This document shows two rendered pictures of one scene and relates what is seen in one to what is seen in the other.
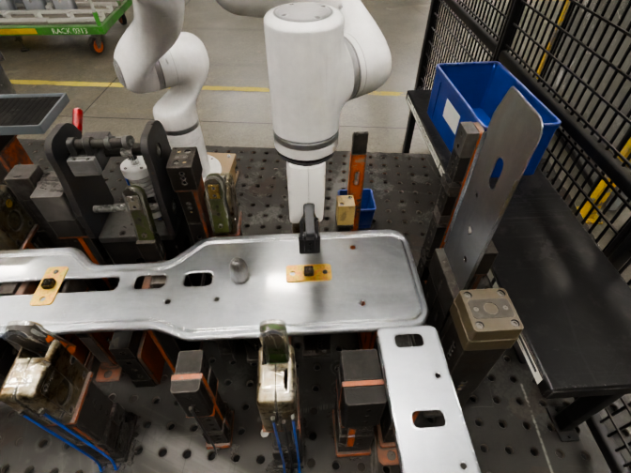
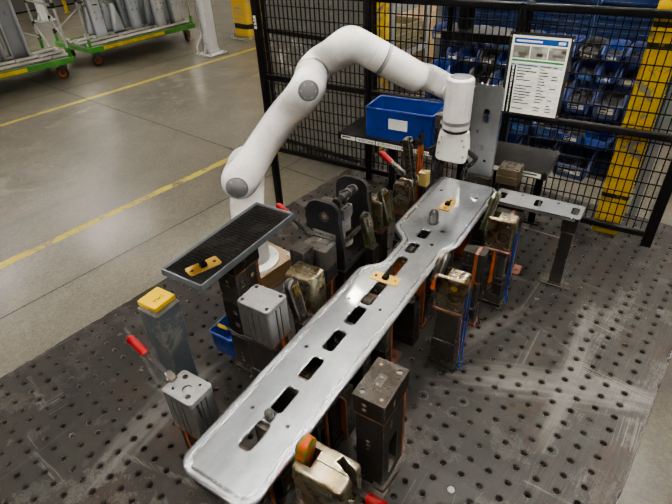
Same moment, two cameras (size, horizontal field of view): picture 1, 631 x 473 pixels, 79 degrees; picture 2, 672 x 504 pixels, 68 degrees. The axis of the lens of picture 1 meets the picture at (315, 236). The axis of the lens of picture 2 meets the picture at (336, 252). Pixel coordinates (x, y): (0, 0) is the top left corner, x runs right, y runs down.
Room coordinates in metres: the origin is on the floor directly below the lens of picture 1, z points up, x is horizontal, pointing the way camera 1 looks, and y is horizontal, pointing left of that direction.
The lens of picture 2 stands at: (-0.15, 1.44, 1.89)
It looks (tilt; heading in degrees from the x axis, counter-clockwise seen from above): 35 degrees down; 307
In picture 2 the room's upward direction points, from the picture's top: 3 degrees counter-clockwise
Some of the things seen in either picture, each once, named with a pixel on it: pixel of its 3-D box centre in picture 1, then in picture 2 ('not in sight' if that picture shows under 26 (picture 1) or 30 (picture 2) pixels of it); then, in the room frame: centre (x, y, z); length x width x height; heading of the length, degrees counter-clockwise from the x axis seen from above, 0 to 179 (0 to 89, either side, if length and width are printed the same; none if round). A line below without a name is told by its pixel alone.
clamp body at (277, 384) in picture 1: (282, 416); (496, 260); (0.23, 0.06, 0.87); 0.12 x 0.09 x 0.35; 3
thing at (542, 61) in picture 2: not in sight; (535, 76); (0.37, -0.55, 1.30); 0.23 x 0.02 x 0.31; 3
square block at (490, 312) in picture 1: (459, 360); (503, 208); (0.33, -0.27, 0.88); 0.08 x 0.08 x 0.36; 3
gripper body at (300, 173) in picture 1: (306, 174); (453, 142); (0.44, 0.01, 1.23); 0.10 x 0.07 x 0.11; 4
